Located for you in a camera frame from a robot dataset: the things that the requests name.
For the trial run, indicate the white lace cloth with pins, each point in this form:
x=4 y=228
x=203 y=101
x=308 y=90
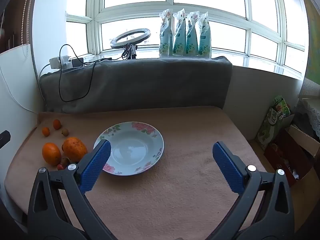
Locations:
x=312 y=112

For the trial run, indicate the dark wooden cabinet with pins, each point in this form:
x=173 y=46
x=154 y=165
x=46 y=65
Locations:
x=11 y=25

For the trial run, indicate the red cherry tomato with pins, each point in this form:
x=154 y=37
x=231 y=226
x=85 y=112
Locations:
x=60 y=167

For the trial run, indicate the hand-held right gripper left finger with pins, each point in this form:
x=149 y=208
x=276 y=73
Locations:
x=96 y=166

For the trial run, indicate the beige blanket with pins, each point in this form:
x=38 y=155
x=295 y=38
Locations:
x=175 y=192

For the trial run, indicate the white board panel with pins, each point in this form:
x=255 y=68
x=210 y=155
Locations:
x=15 y=135

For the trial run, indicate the larger small mandarin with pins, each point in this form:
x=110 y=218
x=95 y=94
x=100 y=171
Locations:
x=57 y=124

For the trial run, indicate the white power strip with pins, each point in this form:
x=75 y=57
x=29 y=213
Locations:
x=58 y=62

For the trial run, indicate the smaller small mandarin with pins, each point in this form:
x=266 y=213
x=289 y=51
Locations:
x=45 y=131

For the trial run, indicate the black power adapter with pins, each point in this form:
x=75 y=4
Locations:
x=78 y=63

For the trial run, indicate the speckled large orange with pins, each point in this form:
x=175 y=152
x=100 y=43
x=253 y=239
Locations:
x=74 y=148

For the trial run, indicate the brown cardboard box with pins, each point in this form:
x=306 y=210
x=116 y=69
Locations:
x=290 y=155

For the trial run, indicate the brown longan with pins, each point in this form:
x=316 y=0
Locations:
x=65 y=161
x=65 y=132

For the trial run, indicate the floral white plate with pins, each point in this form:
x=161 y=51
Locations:
x=135 y=150

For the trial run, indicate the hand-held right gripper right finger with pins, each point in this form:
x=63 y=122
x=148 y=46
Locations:
x=227 y=165

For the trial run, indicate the grey blanket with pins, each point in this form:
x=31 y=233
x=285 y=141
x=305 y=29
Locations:
x=150 y=85

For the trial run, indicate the white window frame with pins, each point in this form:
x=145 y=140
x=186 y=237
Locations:
x=96 y=17

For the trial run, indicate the smooth large orange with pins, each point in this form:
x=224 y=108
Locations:
x=51 y=153

